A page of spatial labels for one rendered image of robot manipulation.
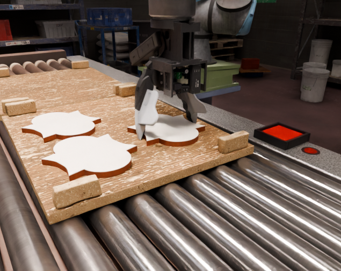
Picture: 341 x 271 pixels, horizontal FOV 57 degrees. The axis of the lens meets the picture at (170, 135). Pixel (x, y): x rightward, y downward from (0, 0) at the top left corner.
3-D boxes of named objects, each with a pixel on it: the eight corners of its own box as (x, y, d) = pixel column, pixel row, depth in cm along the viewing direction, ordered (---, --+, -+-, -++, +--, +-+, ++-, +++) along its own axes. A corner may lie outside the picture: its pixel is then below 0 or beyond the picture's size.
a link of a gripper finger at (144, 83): (131, 108, 53) (152, 59, 52) (127, 105, 54) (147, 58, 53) (152, 116, 56) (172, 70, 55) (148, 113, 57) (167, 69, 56)
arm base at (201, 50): (193, 57, 128) (195, 31, 124) (219, 63, 117) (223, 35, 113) (163, 58, 119) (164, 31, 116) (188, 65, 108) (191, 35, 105)
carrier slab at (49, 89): (91, 71, 119) (91, 66, 118) (140, 97, 87) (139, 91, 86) (-14, 83, 102) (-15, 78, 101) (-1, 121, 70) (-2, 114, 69)
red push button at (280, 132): (277, 130, 66) (278, 124, 65) (303, 140, 62) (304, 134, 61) (259, 137, 63) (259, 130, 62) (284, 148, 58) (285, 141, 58)
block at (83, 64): (87, 67, 117) (87, 59, 116) (89, 68, 116) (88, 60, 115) (72, 69, 115) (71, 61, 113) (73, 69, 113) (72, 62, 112)
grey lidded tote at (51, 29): (68, 34, 504) (65, 19, 494) (78, 36, 479) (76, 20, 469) (36, 36, 474) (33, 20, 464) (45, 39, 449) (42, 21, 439)
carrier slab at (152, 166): (142, 97, 87) (142, 91, 86) (253, 153, 55) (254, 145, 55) (2, 122, 69) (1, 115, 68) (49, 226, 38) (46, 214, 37)
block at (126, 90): (138, 92, 85) (138, 82, 84) (142, 94, 84) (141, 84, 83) (118, 95, 82) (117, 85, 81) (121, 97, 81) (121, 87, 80)
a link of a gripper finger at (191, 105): (208, 134, 59) (190, 96, 54) (189, 124, 64) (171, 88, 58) (219, 123, 60) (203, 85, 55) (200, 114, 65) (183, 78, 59)
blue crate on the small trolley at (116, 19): (109, 24, 433) (108, 7, 424) (134, 26, 403) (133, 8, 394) (85, 25, 406) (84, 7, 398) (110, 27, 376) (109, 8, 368)
